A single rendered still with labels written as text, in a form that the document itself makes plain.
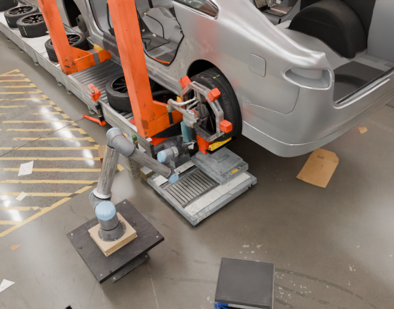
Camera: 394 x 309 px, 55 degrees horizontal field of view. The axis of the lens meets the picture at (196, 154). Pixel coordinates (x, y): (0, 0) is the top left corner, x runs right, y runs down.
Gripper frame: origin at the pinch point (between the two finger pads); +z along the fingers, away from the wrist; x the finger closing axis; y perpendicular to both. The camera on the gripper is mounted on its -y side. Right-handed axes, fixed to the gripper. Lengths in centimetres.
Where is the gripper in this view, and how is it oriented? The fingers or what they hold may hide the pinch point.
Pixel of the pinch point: (193, 141)
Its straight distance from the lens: 332.9
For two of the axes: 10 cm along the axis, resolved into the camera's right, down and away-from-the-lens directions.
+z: 7.6, -3.1, 5.7
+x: 6.1, 0.7, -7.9
